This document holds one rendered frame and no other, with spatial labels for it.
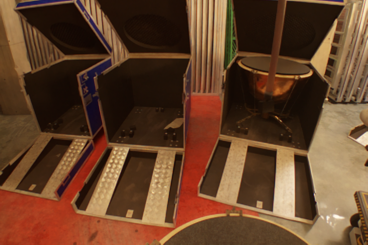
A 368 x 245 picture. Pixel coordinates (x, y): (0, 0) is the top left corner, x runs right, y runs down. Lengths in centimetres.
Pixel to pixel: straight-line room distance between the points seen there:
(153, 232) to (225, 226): 100
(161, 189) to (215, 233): 115
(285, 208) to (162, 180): 112
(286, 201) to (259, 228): 120
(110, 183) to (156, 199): 48
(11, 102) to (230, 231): 402
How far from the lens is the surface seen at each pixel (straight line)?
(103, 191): 204
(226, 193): 198
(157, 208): 184
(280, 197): 206
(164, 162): 208
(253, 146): 242
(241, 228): 86
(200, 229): 84
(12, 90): 417
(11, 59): 394
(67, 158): 248
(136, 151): 230
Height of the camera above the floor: 152
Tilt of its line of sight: 26 degrees down
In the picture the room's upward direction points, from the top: straight up
